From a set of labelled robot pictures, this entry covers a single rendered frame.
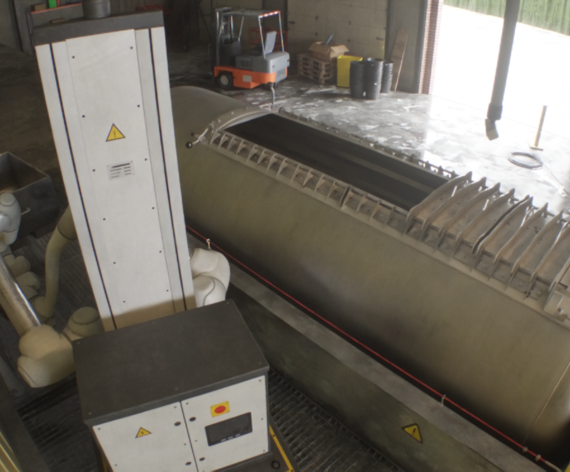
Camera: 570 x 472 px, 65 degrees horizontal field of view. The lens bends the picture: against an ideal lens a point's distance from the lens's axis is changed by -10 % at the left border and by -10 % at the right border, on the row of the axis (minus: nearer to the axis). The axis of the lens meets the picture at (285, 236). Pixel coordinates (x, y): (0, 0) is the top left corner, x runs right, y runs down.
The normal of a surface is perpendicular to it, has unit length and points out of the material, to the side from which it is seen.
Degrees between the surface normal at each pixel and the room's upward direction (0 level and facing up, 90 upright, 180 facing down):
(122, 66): 90
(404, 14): 90
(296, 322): 1
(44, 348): 40
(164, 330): 0
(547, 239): 0
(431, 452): 90
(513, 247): 11
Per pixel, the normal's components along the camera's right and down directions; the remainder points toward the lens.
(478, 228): -0.13, -0.75
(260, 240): -0.65, 0.00
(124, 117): 0.41, 0.51
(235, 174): -0.49, -0.35
